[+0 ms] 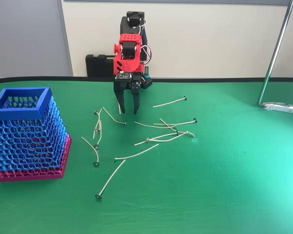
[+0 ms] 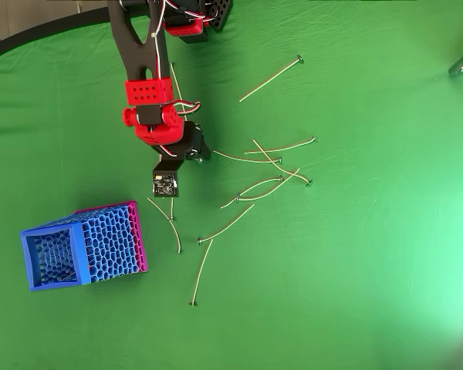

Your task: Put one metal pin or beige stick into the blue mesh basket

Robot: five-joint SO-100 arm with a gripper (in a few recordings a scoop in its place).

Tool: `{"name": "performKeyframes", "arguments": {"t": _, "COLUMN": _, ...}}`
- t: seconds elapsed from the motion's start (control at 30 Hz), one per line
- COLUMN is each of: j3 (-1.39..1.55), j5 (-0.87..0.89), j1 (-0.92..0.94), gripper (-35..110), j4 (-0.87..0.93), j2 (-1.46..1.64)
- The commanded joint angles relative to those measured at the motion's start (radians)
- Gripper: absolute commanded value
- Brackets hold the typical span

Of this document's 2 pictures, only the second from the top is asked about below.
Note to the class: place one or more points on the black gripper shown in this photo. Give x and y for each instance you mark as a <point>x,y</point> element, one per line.
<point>197,146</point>

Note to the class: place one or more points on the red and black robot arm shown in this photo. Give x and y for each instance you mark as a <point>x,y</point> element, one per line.
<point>144,90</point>

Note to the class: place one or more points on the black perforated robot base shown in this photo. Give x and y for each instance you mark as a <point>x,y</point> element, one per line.
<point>222,15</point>

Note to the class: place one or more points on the blue and pink lattice basket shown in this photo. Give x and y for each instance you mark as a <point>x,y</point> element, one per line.
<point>79,250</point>

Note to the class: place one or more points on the green table cloth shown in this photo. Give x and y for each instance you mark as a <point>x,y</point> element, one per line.
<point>332,270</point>

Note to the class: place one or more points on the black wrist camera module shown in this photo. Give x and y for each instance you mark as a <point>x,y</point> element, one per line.
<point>166,185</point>

